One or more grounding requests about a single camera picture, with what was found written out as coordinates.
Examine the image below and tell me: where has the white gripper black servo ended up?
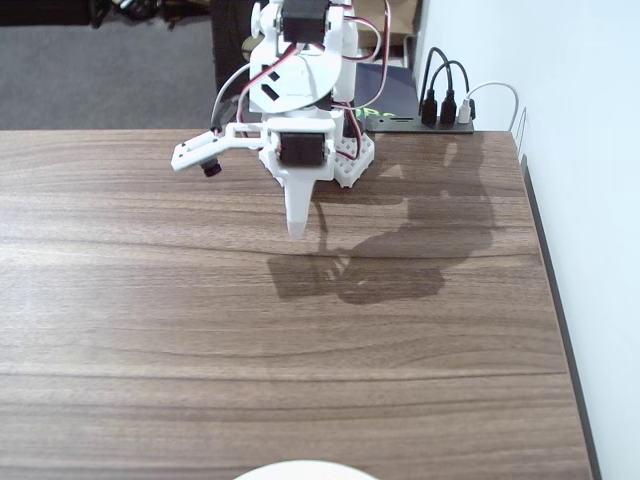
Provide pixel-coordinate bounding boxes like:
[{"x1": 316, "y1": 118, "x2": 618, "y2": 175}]
[{"x1": 267, "y1": 115, "x2": 346, "y2": 240}]

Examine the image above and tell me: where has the white grid robot base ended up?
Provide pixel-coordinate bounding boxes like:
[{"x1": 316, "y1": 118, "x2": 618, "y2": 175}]
[{"x1": 258, "y1": 130, "x2": 377, "y2": 190}]

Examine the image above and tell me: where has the white round plate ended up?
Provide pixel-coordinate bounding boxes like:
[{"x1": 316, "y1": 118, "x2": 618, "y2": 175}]
[{"x1": 233, "y1": 459, "x2": 382, "y2": 480}]

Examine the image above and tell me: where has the black usb hub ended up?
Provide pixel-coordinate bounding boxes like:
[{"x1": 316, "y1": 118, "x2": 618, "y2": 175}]
[{"x1": 363, "y1": 115, "x2": 475, "y2": 135}]

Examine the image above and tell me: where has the navy box green lettering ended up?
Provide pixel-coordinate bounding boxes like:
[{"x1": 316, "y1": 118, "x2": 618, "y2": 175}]
[{"x1": 353, "y1": 62, "x2": 421, "y2": 121}]

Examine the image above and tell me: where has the black cabinet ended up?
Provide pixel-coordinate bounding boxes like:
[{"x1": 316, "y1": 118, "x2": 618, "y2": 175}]
[{"x1": 209, "y1": 0, "x2": 254, "y2": 132}]

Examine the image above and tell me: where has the brown cardboard box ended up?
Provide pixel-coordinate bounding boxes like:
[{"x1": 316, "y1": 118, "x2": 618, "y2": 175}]
[{"x1": 355, "y1": 0, "x2": 419, "y2": 36}]

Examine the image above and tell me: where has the black furniture base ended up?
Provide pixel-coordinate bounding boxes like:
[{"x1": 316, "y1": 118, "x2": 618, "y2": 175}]
[{"x1": 88, "y1": 0, "x2": 214, "y2": 30}]

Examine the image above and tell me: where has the red white servo wire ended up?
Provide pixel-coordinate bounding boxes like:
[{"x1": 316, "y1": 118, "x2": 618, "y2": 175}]
[
  {"x1": 343, "y1": 102, "x2": 364, "y2": 151},
  {"x1": 344, "y1": 0, "x2": 392, "y2": 109},
  {"x1": 238, "y1": 47, "x2": 301, "y2": 126}
]

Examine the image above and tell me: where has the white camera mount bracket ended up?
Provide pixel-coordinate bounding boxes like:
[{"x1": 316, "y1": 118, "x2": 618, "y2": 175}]
[{"x1": 171, "y1": 122, "x2": 269, "y2": 172}]

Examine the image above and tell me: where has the grey camera cable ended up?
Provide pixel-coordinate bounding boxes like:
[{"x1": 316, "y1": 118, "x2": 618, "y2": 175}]
[{"x1": 210, "y1": 62, "x2": 256, "y2": 135}]

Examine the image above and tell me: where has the black usb cable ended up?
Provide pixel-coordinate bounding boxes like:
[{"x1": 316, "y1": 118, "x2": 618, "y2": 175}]
[
  {"x1": 419, "y1": 47, "x2": 454, "y2": 125},
  {"x1": 430, "y1": 59, "x2": 471, "y2": 125}
]

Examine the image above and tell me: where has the white usb cable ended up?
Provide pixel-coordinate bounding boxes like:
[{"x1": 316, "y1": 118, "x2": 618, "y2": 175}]
[{"x1": 458, "y1": 80, "x2": 520, "y2": 134}]

